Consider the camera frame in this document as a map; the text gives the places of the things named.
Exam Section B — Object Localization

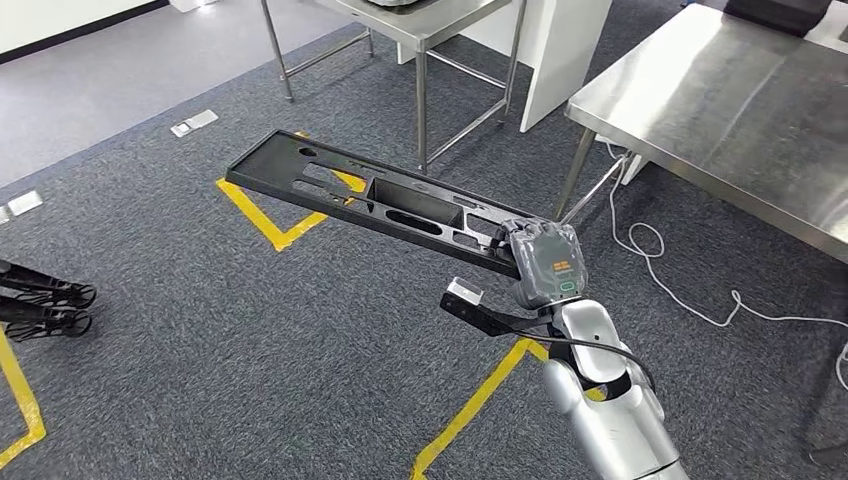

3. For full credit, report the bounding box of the black right wrist camera bracket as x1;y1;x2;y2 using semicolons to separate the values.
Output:
439;291;554;338

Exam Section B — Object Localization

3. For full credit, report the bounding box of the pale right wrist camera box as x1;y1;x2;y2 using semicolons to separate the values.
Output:
445;278;485;307

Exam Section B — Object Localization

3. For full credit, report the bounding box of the yellow floor tape square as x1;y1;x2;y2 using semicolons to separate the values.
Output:
0;324;48;470
409;337;607;480
215;130;369;253

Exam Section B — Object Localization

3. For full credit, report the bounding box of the silver floor socket plate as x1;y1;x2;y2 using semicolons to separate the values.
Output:
170;109;220;139
0;190;44;225

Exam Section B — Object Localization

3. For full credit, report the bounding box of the white power cable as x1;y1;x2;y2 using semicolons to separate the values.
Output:
604;142;848;392

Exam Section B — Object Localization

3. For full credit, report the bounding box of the white cabinet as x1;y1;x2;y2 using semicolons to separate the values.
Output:
396;0;614;134

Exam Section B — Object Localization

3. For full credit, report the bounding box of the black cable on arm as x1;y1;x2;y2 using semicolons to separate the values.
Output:
516;327;657;392

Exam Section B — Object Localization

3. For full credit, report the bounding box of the steel workbench table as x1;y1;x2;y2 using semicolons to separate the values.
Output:
555;3;848;266

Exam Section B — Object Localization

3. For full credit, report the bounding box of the long black plastic panel part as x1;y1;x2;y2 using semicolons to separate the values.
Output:
225;129;541;280

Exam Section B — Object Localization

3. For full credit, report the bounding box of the white desk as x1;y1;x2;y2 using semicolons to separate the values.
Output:
804;0;848;54

